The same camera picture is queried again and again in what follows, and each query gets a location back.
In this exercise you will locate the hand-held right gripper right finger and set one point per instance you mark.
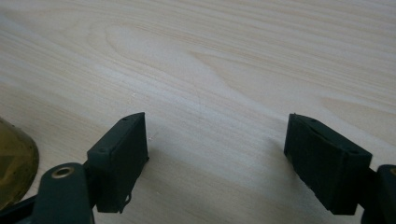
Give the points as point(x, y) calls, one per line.
point(323, 165)

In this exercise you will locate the olive green round object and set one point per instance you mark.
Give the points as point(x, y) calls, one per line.
point(14, 163)

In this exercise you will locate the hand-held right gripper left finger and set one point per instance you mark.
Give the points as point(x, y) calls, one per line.
point(118, 161)

